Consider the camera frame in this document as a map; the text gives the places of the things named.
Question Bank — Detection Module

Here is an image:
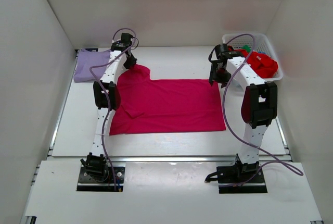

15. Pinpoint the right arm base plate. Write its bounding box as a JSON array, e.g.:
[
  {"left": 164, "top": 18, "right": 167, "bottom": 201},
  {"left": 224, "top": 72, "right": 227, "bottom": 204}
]
[{"left": 204, "top": 165, "right": 268, "bottom": 194}]

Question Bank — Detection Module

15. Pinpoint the green cloth in basket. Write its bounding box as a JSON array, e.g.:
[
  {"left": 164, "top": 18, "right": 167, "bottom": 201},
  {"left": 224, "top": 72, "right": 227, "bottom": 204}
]
[{"left": 241, "top": 45, "right": 251, "bottom": 53}]

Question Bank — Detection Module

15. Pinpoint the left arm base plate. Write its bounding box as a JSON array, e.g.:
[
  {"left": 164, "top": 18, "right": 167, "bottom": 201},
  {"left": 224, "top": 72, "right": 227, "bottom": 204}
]
[{"left": 76, "top": 164, "right": 126, "bottom": 192}]

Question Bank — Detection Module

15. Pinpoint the white plastic basket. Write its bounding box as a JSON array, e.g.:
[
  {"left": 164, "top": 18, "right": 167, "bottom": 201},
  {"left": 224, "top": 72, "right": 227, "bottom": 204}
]
[{"left": 222, "top": 33, "right": 283, "bottom": 81}]

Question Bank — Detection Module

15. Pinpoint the pink t-shirt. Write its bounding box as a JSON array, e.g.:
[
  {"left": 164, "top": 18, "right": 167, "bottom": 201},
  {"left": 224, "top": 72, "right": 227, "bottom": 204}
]
[{"left": 109, "top": 65, "right": 226, "bottom": 135}]

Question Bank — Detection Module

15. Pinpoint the folded lilac t-shirt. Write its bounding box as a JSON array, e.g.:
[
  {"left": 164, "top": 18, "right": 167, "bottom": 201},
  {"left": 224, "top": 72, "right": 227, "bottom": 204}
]
[{"left": 73, "top": 49, "right": 110, "bottom": 83}]

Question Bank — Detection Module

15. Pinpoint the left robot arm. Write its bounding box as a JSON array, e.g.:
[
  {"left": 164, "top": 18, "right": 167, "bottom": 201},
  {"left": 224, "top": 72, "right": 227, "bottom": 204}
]
[{"left": 81, "top": 28, "right": 138, "bottom": 183}]

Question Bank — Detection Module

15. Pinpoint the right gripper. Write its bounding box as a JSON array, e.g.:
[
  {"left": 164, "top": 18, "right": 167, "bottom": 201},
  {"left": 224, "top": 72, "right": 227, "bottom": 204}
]
[{"left": 210, "top": 63, "right": 230, "bottom": 89}]

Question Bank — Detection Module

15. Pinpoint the red cloth in basket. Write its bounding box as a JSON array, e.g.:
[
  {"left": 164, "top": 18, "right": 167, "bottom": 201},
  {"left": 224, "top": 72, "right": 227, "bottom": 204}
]
[{"left": 233, "top": 48, "right": 279, "bottom": 79}]

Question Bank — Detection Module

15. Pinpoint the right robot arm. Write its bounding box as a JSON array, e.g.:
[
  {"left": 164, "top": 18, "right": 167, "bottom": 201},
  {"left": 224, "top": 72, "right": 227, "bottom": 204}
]
[{"left": 206, "top": 44, "right": 277, "bottom": 183}]

